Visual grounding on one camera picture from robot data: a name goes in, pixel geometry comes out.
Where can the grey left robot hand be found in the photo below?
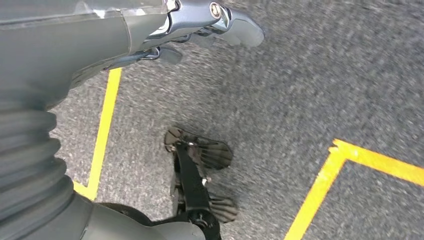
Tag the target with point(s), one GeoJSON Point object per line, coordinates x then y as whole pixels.
{"type": "Point", "coordinates": [66, 43]}

